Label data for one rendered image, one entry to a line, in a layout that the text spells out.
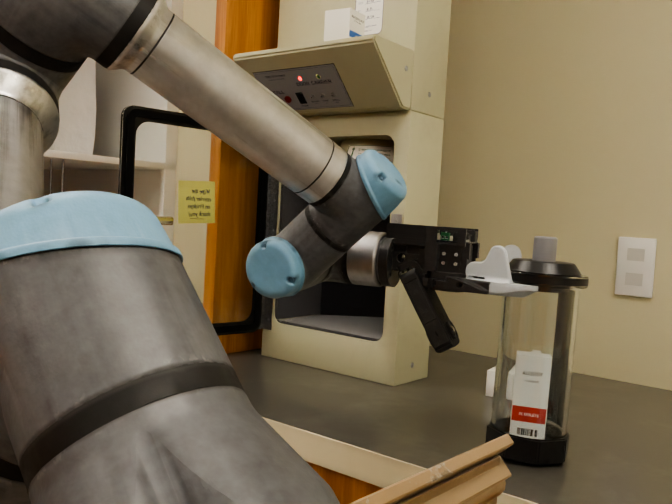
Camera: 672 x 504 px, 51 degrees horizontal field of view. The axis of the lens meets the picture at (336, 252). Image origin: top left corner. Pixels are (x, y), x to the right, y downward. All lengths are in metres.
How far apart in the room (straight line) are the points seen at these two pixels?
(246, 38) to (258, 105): 0.70
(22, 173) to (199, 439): 0.37
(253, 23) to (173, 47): 0.74
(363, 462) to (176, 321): 0.57
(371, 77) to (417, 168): 0.18
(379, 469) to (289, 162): 0.39
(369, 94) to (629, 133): 0.56
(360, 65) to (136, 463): 0.93
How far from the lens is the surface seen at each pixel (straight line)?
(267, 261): 0.85
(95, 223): 0.39
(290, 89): 1.29
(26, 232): 0.39
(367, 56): 1.16
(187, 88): 0.74
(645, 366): 1.50
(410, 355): 1.25
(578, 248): 1.52
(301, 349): 1.35
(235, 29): 1.43
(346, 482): 0.97
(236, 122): 0.75
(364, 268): 0.92
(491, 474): 0.36
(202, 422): 0.33
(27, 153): 0.67
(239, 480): 0.32
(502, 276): 0.86
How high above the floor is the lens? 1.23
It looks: 3 degrees down
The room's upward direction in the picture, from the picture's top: 3 degrees clockwise
